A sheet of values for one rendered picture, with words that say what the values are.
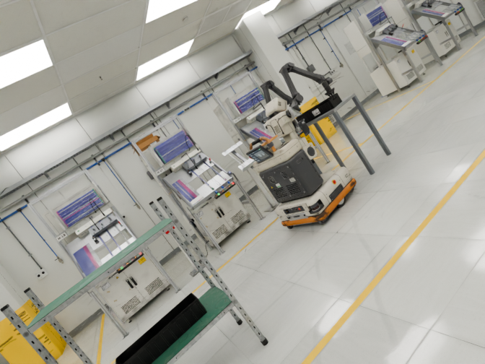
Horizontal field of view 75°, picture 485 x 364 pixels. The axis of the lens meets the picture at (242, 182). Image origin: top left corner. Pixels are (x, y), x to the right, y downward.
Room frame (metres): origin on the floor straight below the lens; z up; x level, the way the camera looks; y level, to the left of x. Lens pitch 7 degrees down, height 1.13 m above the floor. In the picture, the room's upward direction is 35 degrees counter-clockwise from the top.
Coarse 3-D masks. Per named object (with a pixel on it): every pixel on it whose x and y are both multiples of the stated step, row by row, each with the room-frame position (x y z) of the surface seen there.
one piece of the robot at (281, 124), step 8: (280, 112) 3.22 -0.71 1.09; (272, 120) 3.29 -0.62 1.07; (280, 120) 3.20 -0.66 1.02; (288, 120) 3.20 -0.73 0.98; (272, 128) 3.33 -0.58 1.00; (280, 128) 3.23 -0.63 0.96; (288, 128) 3.25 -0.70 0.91; (280, 136) 3.28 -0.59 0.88; (288, 136) 3.29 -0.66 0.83; (296, 136) 3.28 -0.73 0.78; (304, 144) 3.24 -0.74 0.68; (312, 144) 3.29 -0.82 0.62; (312, 152) 3.25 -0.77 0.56
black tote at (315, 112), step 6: (336, 96) 3.41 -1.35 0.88; (324, 102) 3.40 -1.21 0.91; (330, 102) 3.34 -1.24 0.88; (336, 102) 3.38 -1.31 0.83; (312, 108) 3.77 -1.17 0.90; (318, 108) 3.49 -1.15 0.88; (324, 108) 3.44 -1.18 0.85; (330, 108) 3.38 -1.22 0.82; (306, 114) 3.66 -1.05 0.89; (312, 114) 3.60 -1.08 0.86; (318, 114) 3.53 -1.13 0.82; (300, 120) 3.76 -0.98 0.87; (306, 120) 3.70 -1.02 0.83; (312, 120) 3.63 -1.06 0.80
